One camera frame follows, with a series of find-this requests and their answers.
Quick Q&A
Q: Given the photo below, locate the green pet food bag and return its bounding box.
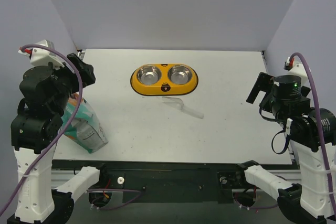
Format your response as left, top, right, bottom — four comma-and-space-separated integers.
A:
62, 93, 108, 153

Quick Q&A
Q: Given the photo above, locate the clear plastic scoop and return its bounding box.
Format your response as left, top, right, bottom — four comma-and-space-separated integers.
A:
161, 97, 204, 119

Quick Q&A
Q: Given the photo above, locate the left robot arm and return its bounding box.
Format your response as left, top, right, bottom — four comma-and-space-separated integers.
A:
8, 54, 108, 223

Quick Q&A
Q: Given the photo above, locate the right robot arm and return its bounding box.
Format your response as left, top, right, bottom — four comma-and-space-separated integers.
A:
234, 72, 335, 223

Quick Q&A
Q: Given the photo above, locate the left steel bowl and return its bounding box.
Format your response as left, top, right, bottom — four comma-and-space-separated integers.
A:
136, 65, 162, 86

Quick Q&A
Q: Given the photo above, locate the yellow double bowl feeder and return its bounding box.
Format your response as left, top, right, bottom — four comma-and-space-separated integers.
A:
130, 63, 198, 96

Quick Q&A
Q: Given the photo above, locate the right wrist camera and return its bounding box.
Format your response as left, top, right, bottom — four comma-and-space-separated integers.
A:
284, 57, 308, 85

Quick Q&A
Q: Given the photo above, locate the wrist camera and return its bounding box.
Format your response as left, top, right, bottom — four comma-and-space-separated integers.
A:
284, 57, 308, 85
18, 48, 64, 69

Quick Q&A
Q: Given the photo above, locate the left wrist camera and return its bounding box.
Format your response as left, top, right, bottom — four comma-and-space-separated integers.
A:
18, 48, 64, 69

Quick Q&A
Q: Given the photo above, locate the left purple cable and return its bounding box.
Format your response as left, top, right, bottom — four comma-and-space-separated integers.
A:
0, 45, 84, 216

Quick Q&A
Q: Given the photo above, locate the aluminium frame rail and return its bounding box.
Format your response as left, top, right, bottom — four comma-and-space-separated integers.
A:
51, 169, 301, 189

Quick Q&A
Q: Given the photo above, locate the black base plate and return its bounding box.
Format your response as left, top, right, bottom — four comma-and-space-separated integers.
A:
51, 159, 300, 205

